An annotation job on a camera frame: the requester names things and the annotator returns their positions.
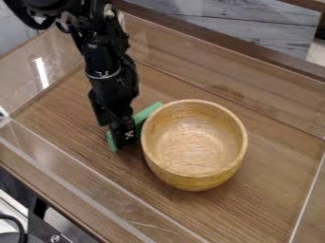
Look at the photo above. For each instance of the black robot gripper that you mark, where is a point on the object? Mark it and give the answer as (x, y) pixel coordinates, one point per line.
(113, 88)

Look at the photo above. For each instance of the brown wooden bowl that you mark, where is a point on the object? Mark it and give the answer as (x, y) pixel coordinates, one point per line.
(194, 143)

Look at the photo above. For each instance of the green rectangular block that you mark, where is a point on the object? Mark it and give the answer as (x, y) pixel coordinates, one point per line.
(139, 119)

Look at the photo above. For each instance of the black table leg frame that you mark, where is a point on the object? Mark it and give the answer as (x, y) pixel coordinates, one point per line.
(40, 231)

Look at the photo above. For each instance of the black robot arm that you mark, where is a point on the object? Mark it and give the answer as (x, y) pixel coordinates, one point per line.
(91, 22)

